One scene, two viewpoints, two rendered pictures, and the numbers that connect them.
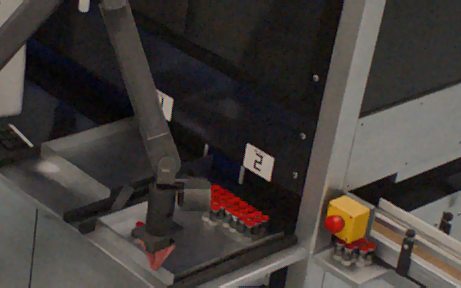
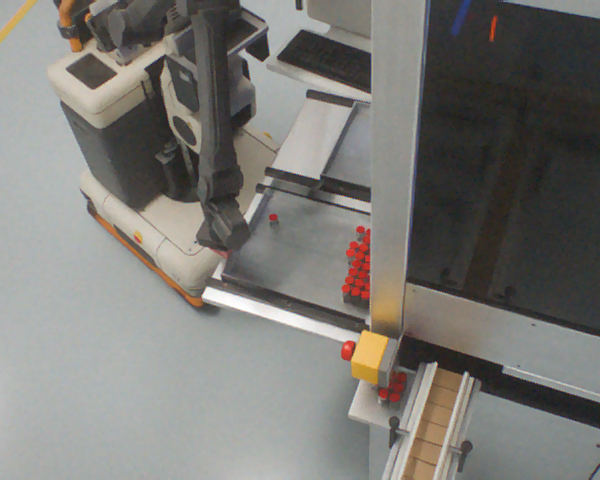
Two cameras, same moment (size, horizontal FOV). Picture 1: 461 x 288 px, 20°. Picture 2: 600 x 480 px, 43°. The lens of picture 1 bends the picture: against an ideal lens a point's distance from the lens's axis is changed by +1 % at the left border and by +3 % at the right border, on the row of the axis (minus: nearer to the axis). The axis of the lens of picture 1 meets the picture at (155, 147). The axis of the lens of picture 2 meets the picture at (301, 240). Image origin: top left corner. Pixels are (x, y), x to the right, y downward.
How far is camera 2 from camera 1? 2.38 m
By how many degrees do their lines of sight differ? 58
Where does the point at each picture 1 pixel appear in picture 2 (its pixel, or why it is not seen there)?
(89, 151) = not seen: hidden behind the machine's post
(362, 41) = (378, 207)
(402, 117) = (495, 320)
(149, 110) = (205, 128)
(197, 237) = (317, 263)
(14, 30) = not seen: outside the picture
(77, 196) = (312, 161)
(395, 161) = (495, 354)
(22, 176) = (312, 118)
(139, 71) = (203, 87)
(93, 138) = not seen: hidden behind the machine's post
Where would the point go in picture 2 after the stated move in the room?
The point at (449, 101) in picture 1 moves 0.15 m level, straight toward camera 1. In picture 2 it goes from (599, 351) to (511, 366)
